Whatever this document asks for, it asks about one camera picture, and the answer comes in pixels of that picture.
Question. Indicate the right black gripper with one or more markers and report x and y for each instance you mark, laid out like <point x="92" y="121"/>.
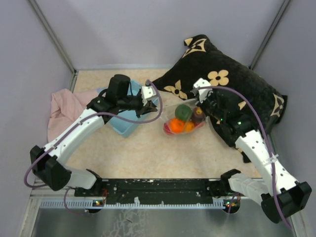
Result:
<point x="212" y="95"/>

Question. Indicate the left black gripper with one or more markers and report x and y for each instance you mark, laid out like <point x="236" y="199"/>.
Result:
<point x="143" y="109"/>

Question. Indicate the dark red apple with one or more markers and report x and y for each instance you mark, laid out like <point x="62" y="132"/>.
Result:
<point x="198" y="116"/>

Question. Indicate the light blue plastic basket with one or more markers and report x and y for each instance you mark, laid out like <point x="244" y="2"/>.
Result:
<point x="126" y="123"/>

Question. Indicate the green yellow mango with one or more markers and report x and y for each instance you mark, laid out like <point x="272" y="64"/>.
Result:
<point x="183" y="112"/>

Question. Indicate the yellow lemon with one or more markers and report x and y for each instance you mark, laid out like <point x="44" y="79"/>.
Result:
<point x="189" y="126"/>

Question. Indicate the clear dotted zip bag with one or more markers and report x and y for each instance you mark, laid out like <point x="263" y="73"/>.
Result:
<point x="168" y="113"/>

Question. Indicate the orange fruit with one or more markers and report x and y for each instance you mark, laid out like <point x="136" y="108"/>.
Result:
<point x="176" y="125"/>

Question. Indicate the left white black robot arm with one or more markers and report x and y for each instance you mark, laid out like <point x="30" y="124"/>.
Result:
<point x="49" y="162"/>

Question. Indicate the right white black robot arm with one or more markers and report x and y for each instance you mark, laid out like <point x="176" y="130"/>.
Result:
<point x="280" y="195"/>

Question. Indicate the black floral pillow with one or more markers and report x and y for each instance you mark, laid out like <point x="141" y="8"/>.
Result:
<point x="233" y="117"/>

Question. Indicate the pink cloth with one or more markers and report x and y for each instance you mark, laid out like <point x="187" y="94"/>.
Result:
<point x="66" y="107"/>

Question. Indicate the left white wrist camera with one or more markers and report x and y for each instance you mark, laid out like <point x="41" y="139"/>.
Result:
<point x="148" y="93"/>

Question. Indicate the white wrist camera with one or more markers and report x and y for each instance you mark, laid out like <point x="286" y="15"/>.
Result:
<point x="202" y="87"/>
<point x="148" y="93"/>

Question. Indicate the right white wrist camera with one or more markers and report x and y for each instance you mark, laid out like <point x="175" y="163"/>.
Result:
<point x="202" y="87"/>

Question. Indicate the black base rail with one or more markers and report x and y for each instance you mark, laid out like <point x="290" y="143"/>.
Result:
<point x="157" y="191"/>

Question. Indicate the white slotted cable duct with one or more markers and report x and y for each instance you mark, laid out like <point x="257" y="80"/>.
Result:
<point x="95" y="203"/>

